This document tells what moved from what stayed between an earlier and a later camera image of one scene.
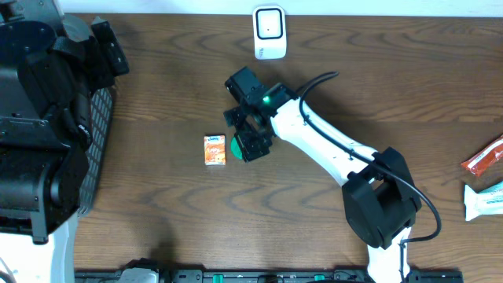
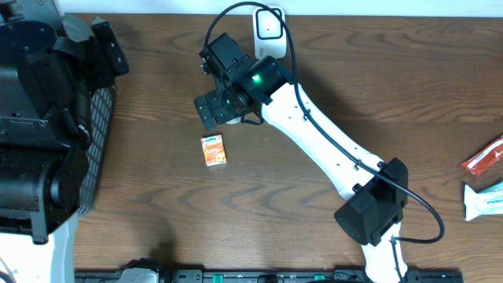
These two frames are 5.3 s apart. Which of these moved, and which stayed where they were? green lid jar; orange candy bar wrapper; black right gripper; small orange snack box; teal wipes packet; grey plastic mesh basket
Moved: black right gripper; green lid jar
Stayed: small orange snack box; teal wipes packet; grey plastic mesh basket; orange candy bar wrapper
